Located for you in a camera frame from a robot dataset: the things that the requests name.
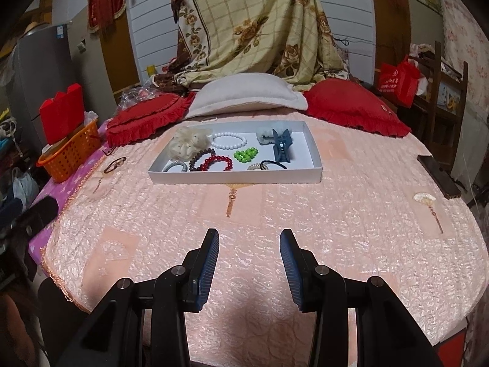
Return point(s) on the red plastic box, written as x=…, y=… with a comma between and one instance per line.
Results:
x=62, y=114

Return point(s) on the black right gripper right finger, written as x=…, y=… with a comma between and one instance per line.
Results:
x=318, y=289

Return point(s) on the floral yellow checked blanket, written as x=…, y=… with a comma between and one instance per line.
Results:
x=290, y=39

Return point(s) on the white pillow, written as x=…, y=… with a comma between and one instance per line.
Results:
x=245, y=92

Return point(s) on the white shell hair pin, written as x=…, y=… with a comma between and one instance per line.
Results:
x=428, y=200

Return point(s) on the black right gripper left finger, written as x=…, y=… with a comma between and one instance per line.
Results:
x=182, y=289

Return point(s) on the pink quilted bedspread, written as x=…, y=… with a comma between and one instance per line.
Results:
x=360, y=220

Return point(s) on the red shopping bag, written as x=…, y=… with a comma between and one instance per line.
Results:
x=399, y=83

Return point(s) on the red ruffled cushion left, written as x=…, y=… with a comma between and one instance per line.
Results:
x=142, y=120

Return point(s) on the blue claw hair clip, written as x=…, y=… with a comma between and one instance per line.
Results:
x=282, y=142

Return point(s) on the dark wooden shelf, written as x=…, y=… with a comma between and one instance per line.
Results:
x=442, y=108

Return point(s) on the clear plastic bag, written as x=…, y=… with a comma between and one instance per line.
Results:
x=136, y=95

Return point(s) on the cream fabric scrunchie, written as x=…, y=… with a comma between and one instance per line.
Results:
x=187, y=142

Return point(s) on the grey refrigerator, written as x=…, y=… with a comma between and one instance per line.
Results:
x=42, y=66

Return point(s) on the white shallow tray box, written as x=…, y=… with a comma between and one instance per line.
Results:
x=236, y=157

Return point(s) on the red cushion right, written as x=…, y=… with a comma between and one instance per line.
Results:
x=347, y=104

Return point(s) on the orange plastic basket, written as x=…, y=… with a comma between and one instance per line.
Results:
x=63, y=160

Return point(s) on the black smartphone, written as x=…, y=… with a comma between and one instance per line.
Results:
x=444, y=181

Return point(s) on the purple floral sheet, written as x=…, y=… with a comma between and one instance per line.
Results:
x=62, y=192

